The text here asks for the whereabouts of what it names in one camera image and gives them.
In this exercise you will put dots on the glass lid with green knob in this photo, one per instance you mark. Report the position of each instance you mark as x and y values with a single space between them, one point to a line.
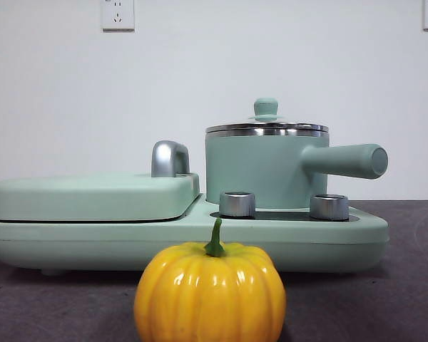
265 107

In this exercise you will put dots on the yellow toy pumpkin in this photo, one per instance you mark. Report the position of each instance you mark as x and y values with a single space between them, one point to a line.
210 292

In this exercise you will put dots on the mint green steamer pot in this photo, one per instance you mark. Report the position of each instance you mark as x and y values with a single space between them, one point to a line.
253 167

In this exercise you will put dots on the silver control knob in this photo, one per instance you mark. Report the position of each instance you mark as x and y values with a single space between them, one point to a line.
329 207
237 204

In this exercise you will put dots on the mint green breakfast machine base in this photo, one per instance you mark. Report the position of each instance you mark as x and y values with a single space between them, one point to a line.
128 246

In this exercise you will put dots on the mint green hinged griddle cover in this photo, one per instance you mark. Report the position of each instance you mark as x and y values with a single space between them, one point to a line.
92 196

